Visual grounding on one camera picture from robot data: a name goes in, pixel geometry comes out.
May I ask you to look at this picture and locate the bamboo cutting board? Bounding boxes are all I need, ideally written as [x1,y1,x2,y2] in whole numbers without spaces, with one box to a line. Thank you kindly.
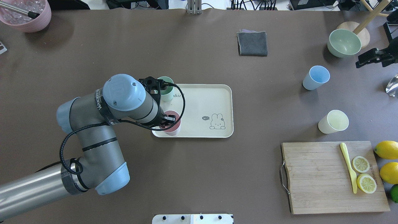
[281,141,390,215]

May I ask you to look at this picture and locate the upper whole yellow lemon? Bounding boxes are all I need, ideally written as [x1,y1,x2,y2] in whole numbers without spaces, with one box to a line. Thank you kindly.
[379,162,398,184]

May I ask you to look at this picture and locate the light blue cup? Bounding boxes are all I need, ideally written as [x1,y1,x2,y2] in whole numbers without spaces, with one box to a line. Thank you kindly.
[302,65,330,91]

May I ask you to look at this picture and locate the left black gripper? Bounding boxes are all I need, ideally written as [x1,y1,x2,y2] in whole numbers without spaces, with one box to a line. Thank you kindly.
[151,107,176,128]

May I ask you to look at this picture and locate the wooden cup stand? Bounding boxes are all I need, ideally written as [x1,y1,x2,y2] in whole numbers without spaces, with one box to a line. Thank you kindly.
[337,0,391,49]

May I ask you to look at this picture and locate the steel rod in bowl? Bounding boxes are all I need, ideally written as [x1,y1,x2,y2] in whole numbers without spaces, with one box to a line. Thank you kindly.
[0,1,40,19]

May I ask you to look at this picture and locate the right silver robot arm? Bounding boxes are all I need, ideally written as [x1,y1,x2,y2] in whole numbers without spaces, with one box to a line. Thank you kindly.
[355,21,398,68]

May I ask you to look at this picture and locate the lemon slice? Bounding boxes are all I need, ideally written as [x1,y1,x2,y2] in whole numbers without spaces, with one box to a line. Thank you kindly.
[352,156,370,173]
[356,173,377,194]

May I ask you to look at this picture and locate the steel scoop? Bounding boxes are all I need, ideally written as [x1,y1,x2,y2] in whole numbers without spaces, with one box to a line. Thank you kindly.
[385,74,398,97]

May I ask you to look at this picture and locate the mint green bowl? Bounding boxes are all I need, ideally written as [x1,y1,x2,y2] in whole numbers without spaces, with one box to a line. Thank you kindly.
[327,29,362,58]

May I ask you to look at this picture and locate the lower lemon slice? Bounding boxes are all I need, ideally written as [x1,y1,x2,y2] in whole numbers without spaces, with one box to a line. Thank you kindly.
[352,156,370,173]

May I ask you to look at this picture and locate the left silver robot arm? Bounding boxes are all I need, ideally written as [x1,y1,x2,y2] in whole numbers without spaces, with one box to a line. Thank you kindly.
[1,74,180,222]

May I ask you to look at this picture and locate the green lime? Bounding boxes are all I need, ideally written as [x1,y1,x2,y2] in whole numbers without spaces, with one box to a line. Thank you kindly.
[390,184,398,203]

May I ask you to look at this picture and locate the folded grey cloth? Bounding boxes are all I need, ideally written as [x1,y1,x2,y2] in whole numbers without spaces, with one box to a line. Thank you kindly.
[237,29,268,57]

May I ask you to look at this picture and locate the pale yellow cup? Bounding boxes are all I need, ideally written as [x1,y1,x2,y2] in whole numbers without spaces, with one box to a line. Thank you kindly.
[317,110,349,134]

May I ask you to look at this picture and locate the whole yellow lemon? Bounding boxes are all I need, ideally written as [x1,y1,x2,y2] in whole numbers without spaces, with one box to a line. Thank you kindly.
[379,162,398,184]
[374,141,398,159]

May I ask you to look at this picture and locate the lower whole yellow lemon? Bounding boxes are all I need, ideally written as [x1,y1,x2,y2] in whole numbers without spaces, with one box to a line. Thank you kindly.
[374,141,398,159]

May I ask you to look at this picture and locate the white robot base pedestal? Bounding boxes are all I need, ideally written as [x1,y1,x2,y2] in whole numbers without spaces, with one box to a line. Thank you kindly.
[152,213,234,224]

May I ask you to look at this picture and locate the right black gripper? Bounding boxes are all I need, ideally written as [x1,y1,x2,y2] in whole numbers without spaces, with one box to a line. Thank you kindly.
[355,48,387,68]

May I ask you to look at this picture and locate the mint green cup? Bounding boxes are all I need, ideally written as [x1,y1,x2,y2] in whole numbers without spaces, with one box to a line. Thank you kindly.
[158,76,174,102]

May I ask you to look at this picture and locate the yellow plastic knife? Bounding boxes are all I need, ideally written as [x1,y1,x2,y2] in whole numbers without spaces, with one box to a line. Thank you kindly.
[340,142,358,194]

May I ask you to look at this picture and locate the cream rabbit serving tray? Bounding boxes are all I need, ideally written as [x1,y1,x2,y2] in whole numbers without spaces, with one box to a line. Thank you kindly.
[160,84,234,138]

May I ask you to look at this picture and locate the upper lemon slice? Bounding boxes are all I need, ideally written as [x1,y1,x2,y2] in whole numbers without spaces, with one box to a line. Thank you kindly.
[356,173,377,194]

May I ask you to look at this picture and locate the pink mixing bowl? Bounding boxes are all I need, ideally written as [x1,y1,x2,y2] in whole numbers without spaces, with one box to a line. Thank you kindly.
[0,0,52,33]

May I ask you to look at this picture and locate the pink cup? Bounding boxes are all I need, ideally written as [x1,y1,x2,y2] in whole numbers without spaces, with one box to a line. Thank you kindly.
[161,110,181,136]

